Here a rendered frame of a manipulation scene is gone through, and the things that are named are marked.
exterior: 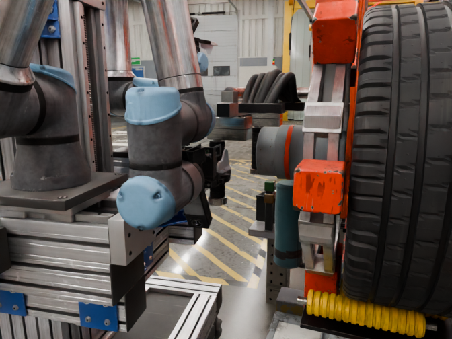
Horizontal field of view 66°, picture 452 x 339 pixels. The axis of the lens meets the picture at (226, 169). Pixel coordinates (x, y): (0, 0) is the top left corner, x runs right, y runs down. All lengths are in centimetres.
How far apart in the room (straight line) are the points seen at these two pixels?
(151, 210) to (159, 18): 31
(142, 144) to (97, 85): 59
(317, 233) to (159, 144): 35
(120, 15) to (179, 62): 72
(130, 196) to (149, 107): 12
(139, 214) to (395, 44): 49
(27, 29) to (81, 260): 41
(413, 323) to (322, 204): 42
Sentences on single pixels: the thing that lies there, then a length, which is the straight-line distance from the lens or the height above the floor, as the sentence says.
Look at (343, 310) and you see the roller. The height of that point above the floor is 52.
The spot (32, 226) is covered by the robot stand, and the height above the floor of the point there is 75.
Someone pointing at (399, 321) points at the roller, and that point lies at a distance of 90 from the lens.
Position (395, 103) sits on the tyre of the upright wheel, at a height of 98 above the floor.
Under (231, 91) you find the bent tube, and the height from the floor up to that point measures 100.
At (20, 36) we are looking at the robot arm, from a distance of 61.
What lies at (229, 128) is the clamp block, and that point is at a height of 93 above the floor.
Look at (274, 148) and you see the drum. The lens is 86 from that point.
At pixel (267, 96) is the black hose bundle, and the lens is 71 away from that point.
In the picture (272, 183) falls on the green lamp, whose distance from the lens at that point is 139.
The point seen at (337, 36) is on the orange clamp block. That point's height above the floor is 110.
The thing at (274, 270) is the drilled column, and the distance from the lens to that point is 175.
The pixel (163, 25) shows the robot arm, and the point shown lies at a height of 110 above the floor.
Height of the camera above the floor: 100
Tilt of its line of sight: 12 degrees down
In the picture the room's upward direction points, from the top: straight up
